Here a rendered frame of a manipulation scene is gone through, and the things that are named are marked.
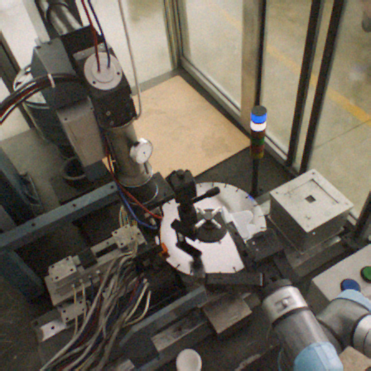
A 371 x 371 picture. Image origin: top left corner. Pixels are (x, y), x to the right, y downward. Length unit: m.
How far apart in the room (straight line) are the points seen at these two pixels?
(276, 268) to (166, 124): 1.11
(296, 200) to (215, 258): 0.35
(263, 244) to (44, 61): 0.55
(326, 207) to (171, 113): 0.86
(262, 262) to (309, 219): 0.50
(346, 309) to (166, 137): 1.10
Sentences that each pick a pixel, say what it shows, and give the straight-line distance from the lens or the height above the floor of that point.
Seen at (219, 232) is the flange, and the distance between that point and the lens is 1.14.
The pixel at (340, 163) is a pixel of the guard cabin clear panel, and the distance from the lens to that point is 1.33.
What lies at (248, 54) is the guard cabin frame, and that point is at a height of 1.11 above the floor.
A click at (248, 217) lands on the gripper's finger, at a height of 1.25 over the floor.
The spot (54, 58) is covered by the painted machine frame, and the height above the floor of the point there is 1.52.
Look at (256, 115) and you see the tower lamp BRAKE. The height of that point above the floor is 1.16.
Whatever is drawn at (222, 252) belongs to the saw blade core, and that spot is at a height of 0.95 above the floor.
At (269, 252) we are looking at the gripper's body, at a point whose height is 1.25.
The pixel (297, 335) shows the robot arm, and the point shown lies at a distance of 0.73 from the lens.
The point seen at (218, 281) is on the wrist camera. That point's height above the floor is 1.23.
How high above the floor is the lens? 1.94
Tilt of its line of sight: 51 degrees down
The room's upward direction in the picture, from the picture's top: 9 degrees counter-clockwise
